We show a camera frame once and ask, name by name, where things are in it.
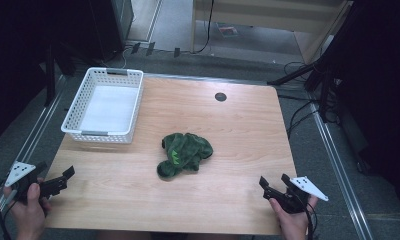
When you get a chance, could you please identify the black floor cables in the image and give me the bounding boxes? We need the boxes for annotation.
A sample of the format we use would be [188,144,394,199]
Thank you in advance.
[277,61,339,139]

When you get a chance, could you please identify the light wooden furniture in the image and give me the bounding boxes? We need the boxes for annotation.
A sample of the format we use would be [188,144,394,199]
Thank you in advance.
[190,0,354,65]

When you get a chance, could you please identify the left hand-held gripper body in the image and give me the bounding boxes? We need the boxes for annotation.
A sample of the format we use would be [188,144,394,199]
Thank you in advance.
[4,161,51,203]

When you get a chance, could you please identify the dark cabinet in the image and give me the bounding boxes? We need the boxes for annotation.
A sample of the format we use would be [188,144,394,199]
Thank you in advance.
[87,0,136,62]

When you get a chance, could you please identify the red paper on floor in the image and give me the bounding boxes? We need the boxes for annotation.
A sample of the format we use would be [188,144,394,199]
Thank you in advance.
[217,23,240,38]

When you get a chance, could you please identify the person's right hand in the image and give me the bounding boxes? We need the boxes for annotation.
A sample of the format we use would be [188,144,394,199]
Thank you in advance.
[268,195,319,240]

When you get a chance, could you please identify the black hanging cable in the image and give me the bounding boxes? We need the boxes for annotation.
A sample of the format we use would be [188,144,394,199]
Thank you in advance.
[190,0,216,55]

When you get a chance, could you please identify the black tripod stand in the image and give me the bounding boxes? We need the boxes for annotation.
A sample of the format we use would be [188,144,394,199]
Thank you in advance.
[267,58,336,123]

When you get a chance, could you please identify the green plush garment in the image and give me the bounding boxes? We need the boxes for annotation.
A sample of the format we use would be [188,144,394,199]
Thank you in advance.
[156,132,215,181]

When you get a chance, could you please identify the aluminium frame rail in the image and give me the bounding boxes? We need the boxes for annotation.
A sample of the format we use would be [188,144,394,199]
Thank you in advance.
[0,75,68,233]
[308,108,376,240]
[141,72,270,86]

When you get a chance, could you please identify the person's left hand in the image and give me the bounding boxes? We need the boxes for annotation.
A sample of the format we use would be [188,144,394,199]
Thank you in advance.
[2,182,53,240]

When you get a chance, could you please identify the black upright stand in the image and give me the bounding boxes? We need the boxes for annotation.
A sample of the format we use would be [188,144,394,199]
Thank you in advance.
[43,41,57,108]

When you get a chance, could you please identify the white plastic basket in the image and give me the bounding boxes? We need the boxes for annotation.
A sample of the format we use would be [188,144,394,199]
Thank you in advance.
[60,67,145,145]

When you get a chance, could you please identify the white floor cable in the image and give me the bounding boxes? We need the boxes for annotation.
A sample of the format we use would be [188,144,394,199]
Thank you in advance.
[99,45,131,69]

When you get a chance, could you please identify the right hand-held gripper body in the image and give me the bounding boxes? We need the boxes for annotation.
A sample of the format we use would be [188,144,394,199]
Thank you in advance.
[271,175,330,215]

